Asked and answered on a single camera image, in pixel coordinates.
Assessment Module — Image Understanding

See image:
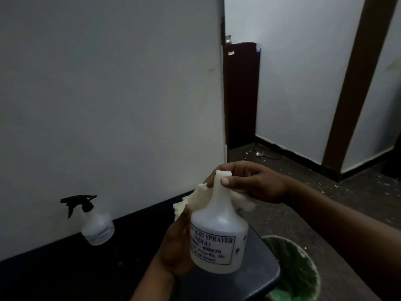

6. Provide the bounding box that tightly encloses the person's right hand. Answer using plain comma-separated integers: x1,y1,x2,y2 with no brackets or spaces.
204,161,294,205

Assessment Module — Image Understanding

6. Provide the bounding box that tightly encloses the bin with green liner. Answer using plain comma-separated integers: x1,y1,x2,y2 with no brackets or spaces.
261,235,322,301

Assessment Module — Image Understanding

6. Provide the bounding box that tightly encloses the dark brown door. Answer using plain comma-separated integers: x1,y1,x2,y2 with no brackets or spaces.
223,42,261,151

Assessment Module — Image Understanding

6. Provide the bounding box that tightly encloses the white plastic bottle without nozzle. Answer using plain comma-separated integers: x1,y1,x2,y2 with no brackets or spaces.
189,170,250,275

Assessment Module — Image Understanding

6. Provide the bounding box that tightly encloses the person's left forearm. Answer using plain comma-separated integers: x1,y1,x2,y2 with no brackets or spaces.
130,258,175,301

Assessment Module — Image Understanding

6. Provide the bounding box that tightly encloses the person's left hand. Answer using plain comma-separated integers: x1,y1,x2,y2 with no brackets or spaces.
157,204,197,279

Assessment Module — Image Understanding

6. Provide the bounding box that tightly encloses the brown wooden wall post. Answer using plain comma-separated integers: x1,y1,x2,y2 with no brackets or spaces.
322,0,399,182

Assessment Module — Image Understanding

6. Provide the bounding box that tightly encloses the white cloth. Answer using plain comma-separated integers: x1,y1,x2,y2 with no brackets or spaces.
173,183,256,221

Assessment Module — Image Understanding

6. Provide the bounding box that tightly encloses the person's right forearm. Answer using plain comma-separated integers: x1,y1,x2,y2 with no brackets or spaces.
283,179,401,301

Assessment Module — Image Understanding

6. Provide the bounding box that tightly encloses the spray bottle with black trigger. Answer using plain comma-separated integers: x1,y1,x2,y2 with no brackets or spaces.
60,195,115,246

